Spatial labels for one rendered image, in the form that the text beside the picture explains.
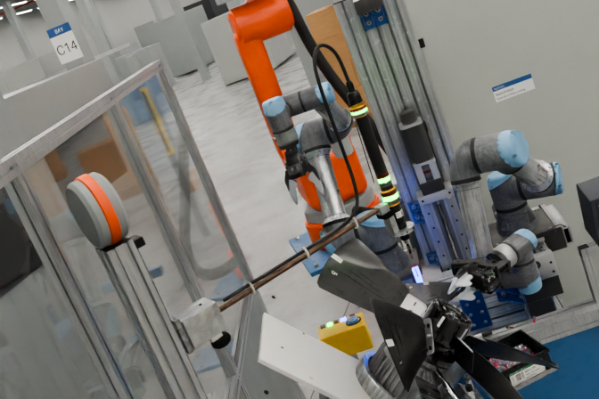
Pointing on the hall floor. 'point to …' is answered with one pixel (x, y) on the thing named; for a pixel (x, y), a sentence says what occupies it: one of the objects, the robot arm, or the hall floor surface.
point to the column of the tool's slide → (150, 320)
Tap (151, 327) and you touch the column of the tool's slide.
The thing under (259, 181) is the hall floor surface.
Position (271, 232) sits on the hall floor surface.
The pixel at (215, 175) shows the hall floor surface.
